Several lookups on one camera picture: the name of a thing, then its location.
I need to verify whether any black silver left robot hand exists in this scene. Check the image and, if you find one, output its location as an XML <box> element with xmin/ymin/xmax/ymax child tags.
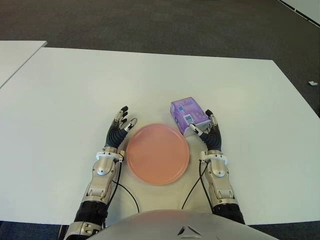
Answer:
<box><xmin>103</xmin><ymin>105</ymin><xmax>139</xmax><ymax>149</ymax></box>

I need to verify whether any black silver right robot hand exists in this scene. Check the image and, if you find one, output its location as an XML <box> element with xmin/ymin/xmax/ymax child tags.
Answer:
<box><xmin>188</xmin><ymin>108</ymin><xmax>224</xmax><ymax>152</ymax></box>

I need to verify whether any purple tissue paper pack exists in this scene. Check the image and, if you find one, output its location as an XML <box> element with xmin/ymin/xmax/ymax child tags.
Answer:
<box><xmin>170</xmin><ymin>96</ymin><xmax>211</xmax><ymax>138</ymax></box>

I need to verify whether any round pink plate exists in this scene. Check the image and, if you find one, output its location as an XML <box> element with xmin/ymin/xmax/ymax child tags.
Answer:
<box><xmin>125</xmin><ymin>122</ymin><xmax>190</xmax><ymax>186</ymax></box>

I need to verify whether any grey robot torso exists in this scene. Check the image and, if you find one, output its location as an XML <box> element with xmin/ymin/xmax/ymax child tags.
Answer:
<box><xmin>93</xmin><ymin>209</ymin><xmax>282</xmax><ymax>240</ymax></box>

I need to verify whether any white neighbouring table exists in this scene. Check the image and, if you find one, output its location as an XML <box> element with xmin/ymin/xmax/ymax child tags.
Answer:
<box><xmin>0</xmin><ymin>40</ymin><xmax>48</xmax><ymax>88</ymax></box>

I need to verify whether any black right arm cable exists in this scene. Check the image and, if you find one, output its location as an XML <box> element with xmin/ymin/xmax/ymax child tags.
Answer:
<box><xmin>181</xmin><ymin>157</ymin><xmax>216</xmax><ymax>213</ymax></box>

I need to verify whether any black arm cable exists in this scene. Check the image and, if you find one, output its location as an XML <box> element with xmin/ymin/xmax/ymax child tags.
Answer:
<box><xmin>181</xmin><ymin>157</ymin><xmax>216</xmax><ymax>213</ymax></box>
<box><xmin>101</xmin><ymin>157</ymin><xmax>141</xmax><ymax>227</ymax></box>

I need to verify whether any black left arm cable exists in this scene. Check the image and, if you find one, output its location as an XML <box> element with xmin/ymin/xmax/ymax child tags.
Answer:
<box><xmin>101</xmin><ymin>157</ymin><xmax>141</xmax><ymax>227</ymax></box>

